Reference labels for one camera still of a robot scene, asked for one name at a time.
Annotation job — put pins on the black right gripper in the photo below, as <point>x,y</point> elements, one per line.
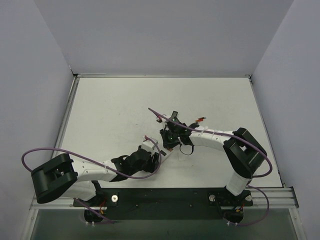
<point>169,125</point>

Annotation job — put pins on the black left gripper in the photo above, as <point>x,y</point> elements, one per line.
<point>155,162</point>

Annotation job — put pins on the white remote with red keypad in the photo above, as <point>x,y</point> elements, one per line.
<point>164,153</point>

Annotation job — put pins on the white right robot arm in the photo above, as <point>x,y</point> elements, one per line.
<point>243,151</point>

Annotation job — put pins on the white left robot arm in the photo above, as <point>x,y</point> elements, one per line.
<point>64,176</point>

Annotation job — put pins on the slim white remote with display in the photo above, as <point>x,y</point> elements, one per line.
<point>174,115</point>

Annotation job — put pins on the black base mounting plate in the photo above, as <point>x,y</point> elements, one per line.
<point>164,203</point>

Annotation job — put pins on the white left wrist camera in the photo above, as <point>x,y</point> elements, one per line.
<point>150,144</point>

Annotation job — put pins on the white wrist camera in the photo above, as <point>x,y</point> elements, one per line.
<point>162,118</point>
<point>150,144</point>

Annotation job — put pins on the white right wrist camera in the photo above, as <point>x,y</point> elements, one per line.
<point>162,118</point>

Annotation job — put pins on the aluminium rail frame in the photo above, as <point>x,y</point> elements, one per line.
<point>109,116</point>

